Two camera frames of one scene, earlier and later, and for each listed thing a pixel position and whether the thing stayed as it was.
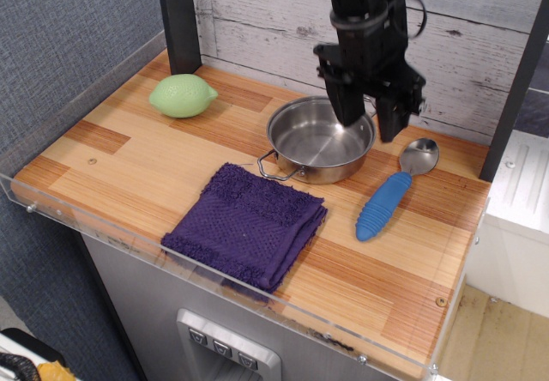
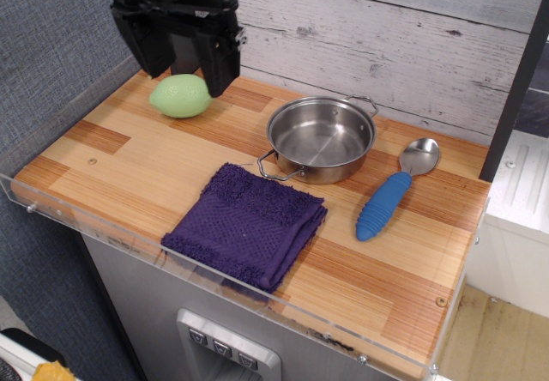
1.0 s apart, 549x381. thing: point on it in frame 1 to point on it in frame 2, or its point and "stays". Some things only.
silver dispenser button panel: [218, 353] stays
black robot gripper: [372, 54] to [178, 19]
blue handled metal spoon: [417, 155] stays
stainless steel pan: [307, 135] stays
